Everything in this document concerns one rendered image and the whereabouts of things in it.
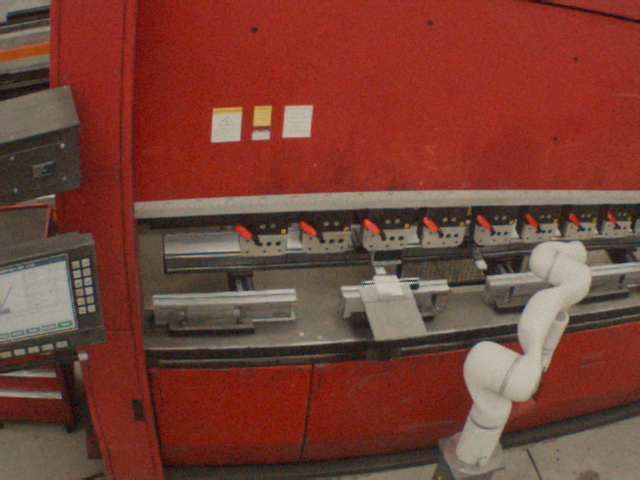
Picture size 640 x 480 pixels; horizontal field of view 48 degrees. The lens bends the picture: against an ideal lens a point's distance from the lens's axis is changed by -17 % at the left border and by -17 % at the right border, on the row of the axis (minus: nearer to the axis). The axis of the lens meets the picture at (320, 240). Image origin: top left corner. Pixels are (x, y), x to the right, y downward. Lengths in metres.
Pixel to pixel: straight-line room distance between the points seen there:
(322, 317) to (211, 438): 0.68
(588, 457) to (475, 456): 1.63
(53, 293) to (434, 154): 1.29
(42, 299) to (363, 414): 1.53
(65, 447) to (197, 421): 0.83
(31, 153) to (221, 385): 1.38
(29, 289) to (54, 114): 0.49
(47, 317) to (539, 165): 1.71
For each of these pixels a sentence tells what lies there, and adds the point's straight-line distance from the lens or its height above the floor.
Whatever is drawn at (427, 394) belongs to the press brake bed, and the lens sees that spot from 3.26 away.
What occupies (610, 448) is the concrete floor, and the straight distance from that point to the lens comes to 4.03.
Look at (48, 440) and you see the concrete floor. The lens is 3.72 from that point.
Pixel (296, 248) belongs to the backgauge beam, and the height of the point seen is 0.98.
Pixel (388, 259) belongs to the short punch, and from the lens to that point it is 2.91.
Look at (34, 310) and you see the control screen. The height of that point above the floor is 1.41.
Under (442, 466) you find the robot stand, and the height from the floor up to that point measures 0.93.
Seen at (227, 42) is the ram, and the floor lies 1.94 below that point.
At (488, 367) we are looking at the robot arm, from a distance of 2.15.
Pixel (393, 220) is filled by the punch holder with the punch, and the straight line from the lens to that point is 2.77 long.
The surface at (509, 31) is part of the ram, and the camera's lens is 2.55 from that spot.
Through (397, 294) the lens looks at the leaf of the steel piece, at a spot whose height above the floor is 1.00.
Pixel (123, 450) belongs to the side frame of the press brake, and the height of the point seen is 0.40.
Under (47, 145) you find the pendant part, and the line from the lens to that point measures 1.96.
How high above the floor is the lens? 2.86
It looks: 36 degrees down
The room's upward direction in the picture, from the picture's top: 6 degrees clockwise
